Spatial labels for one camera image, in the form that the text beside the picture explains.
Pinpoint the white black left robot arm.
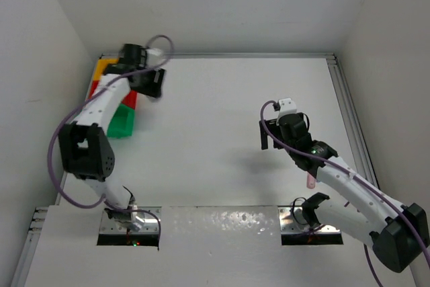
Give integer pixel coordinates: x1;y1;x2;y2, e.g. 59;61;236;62
58;44;165;232

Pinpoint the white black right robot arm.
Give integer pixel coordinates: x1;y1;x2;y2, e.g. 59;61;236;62
259;113;429;273

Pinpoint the red plastic bin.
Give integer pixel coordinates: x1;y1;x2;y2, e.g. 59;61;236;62
88;81;138;110

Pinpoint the green plastic bin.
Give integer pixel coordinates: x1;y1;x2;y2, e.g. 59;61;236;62
107;104;135;138

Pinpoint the yellow plastic bin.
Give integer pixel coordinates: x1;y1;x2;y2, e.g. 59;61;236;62
92;58;118;81

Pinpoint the pink clip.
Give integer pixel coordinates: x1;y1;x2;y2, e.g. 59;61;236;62
306;173;316;190

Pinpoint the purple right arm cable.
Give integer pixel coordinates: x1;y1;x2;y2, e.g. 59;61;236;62
260;100;430;287

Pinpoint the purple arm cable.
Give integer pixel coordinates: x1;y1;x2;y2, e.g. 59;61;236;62
260;100;430;287
47;34;175;234

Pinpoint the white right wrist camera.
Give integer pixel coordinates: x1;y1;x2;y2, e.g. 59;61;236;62
274;97;297;122

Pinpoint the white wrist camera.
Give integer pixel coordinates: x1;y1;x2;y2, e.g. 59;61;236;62
146;48;165;66
274;97;297;122

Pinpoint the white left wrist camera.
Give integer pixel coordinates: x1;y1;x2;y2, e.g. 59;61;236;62
146;48;165;66

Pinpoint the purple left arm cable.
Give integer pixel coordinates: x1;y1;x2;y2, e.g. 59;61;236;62
47;34;175;234

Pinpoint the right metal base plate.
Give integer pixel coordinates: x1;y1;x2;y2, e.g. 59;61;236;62
278;206;341;235

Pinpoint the metal base plate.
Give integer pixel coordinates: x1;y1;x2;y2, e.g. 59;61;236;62
99;206;161;235
278;206;341;235

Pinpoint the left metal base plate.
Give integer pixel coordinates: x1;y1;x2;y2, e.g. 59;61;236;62
99;206;161;235

